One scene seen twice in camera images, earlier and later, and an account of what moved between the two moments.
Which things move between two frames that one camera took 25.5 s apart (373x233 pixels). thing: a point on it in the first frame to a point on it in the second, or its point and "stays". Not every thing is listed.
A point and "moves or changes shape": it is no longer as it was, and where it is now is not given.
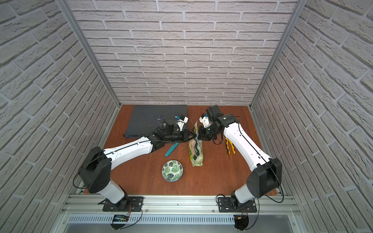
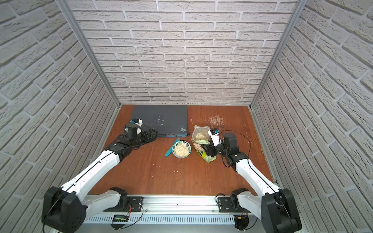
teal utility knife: [174, 145] stays
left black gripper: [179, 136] to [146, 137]
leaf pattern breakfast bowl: [172, 171] to [181, 149]
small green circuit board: [120, 218] stays
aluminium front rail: [181, 205] stays
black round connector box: [241, 222] stays
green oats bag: [195, 148] moves or changes shape
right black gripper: [199, 138] to [207, 148]
